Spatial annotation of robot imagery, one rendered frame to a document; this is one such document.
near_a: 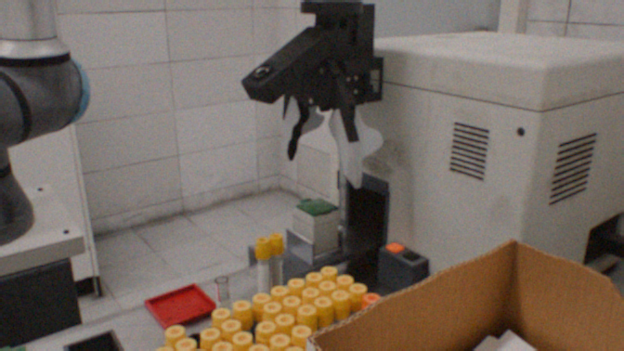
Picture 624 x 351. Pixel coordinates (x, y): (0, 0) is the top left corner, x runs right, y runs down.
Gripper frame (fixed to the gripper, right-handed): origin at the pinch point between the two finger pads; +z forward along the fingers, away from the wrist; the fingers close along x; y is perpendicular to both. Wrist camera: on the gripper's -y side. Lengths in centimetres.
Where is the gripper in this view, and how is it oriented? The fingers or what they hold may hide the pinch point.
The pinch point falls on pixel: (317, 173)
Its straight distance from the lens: 63.9
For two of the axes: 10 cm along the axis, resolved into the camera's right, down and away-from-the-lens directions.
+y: 8.0, -2.1, 5.6
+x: -6.0, -2.8, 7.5
